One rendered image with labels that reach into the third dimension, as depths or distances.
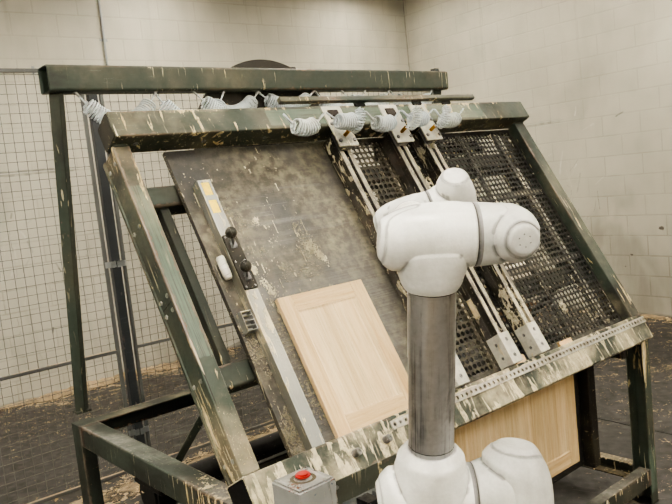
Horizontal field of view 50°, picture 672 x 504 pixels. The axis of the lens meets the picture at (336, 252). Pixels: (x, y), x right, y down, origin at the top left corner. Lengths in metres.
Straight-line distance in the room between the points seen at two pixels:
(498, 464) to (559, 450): 1.86
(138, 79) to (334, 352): 1.35
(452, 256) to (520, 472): 0.53
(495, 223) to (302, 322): 1.09
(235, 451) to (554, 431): 1.80
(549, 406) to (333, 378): 1.34
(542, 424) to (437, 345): 1.93
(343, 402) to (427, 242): 1.04
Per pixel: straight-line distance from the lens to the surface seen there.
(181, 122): 2.51
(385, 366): 2.49
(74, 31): 7.32
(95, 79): 2.95
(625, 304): 3.60
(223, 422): 2.09
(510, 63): 8.46
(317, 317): 2.42
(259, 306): 2.30
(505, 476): 1.68
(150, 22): 7.63
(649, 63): 7.56
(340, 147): 2.83
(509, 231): 1.41
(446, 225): 1.41
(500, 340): 2.83
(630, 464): 3.86
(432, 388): 1.54
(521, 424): 3.27
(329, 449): 2.22
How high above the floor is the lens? 1.68
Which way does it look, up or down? 6 degrees down
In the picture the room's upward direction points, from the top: 6 degrees counter-clockwise
